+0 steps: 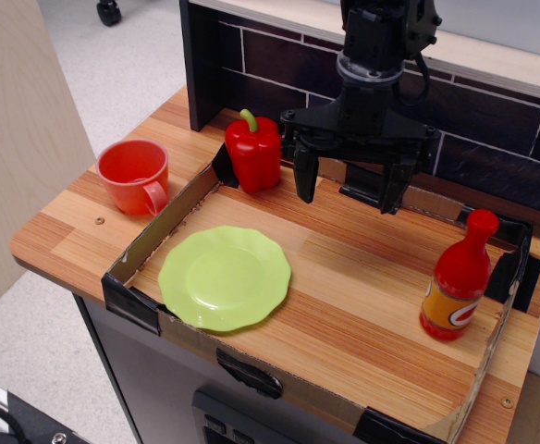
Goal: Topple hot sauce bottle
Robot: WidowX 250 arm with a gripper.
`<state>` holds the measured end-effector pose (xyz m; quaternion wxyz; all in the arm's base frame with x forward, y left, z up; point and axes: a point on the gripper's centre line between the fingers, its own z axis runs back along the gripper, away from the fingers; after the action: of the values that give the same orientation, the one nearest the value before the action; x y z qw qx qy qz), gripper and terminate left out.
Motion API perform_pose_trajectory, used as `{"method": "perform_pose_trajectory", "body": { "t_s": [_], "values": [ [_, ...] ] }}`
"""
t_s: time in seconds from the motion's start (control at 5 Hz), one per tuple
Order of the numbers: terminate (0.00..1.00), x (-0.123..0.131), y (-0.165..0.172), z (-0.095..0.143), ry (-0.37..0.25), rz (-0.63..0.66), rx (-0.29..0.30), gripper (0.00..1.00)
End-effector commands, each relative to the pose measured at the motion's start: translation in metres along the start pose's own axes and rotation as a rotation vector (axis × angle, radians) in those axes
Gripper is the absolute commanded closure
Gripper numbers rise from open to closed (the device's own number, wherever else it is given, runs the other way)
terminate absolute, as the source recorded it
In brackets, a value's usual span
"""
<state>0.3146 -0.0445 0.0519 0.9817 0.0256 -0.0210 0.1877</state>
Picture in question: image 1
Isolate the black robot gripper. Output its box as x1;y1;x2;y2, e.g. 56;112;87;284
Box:
280;85;440;215

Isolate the red hot sauce bottle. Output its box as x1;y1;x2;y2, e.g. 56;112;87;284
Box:
419;209;499;341

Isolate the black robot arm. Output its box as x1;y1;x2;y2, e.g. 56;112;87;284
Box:
280;1;442;214

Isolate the cardboard fence with black tape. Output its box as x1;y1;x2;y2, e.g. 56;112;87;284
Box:
103;151;540;443

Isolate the red toy bell pepper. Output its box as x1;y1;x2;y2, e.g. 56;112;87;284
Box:
225;109;282;193

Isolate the dark tile backsplash panel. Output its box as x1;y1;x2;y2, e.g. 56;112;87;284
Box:
179;1;540;211

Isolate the green plastic plate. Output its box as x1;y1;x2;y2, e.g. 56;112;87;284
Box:
158;226;291;332

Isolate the red plastic cup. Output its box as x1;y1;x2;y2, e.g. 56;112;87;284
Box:
95;139;170;216

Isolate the grey cabinet with black panel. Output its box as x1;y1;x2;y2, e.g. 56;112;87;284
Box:
76;298;355;443

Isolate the black caster wheel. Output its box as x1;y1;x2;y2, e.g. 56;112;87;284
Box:
96;0;122;27

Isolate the black cable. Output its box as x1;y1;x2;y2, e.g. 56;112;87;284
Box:
0;401;38;444

